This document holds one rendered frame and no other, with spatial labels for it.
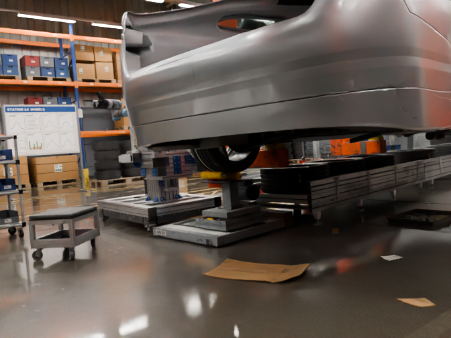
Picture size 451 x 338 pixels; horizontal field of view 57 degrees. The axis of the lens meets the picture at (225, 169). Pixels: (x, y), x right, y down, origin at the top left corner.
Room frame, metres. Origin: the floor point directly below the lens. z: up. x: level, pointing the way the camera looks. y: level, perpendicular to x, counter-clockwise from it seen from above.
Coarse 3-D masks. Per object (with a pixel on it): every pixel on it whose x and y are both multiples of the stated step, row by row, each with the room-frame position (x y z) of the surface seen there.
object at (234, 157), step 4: (216, 148) 3.25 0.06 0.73; (224, 148) 3.58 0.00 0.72; (220, 152) 3.28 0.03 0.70; (224, 152) 3.57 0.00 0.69; (232, 152) 3.68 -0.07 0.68; (236, 152) 3.64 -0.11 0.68; (244, 152) 3.56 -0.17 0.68; (248, 152) 3.53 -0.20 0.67; (224, 156) 3.30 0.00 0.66; (232, 156) 3.62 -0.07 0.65; (236, 156) 3.58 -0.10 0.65; (240, 156) 3.54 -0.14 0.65; (244, 156) 3.50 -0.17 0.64; (248, 156) 3.49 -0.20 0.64; (228, 160) 3.33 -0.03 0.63; (232, 160) 3.51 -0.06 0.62; (236, 160) 3.47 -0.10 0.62; (240, 160) 3.43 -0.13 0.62; (244, 160) 3.46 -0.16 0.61
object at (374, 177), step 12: (384, 168) 4.49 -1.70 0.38; (396, 168) 4.68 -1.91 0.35; (408, 168) 4.92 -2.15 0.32; (420, 168) 5.16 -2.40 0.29; (312, 180) 3.61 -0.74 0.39; (324, 180) 3.69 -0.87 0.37; (336, 180) 3.82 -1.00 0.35; (348, 180) 3.97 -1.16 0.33; (360, 180) 4.16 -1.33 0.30; (372, 180) 4.30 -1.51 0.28; (396, 180) 4.67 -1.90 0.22; (312, 192) 3.56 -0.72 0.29; (336, 192) 3.82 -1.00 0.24
